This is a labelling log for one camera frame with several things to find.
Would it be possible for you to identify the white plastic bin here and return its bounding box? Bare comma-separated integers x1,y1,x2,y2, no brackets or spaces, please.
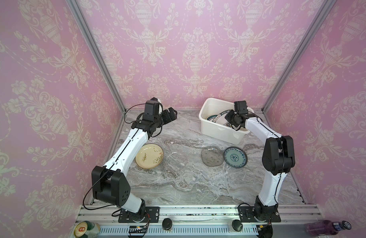
199,98,250,145

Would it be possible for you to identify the black knob left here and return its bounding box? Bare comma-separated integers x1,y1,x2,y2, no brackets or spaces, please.
162,218,173,231

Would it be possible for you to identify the black knob right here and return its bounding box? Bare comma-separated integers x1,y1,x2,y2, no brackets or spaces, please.
230,220,243,232

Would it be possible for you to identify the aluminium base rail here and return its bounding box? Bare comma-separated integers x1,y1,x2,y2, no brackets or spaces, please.
76,204,323,238

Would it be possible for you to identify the purple drink bottle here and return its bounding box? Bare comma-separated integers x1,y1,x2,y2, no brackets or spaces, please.
305,220,352,237

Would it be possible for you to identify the white plate green lettered rim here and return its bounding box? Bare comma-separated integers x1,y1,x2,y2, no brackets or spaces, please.
207,110,231,128

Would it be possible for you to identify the black knob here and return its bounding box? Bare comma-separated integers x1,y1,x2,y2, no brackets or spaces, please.
230,220,243,232
162,218,173,231

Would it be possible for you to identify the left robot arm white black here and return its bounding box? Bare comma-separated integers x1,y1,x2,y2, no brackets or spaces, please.
91,108,178,216

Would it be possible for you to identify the cream plate with leaf motif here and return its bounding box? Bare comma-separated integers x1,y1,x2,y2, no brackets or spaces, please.
135,144,164,169

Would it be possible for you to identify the small blue patterned plate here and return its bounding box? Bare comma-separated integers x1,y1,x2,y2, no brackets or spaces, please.
224,147,248,168

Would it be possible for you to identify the green can with red logo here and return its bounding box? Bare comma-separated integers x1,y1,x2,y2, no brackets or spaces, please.
73,221,100,238

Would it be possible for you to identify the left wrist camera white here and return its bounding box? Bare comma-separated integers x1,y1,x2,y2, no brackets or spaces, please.
144,97,163,116

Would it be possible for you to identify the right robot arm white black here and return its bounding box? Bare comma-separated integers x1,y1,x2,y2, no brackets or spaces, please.
225,101,295,221

